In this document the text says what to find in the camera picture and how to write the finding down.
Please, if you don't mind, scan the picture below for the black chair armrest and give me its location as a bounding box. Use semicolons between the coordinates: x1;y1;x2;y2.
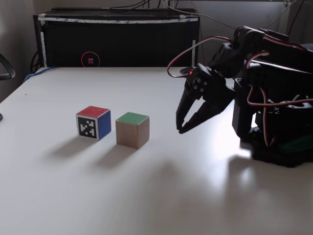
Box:
0;52;16;80

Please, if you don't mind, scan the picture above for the black cabinet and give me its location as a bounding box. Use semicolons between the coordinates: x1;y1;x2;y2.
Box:
33;8;201;69

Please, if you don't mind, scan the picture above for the red white servo cable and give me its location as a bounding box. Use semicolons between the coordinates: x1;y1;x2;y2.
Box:
167;36;235;78

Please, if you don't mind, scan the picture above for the blue cable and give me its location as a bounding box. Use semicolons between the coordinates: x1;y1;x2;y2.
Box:
23;65;58;83

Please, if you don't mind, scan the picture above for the marker cube red top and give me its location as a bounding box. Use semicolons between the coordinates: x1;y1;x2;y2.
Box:
76;105;112;141

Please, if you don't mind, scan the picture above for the camera circuit board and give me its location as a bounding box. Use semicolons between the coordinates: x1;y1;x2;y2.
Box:
179;66;196;77

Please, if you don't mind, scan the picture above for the wooden cube green top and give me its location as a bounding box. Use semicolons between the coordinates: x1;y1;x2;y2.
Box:
115;112;150;149

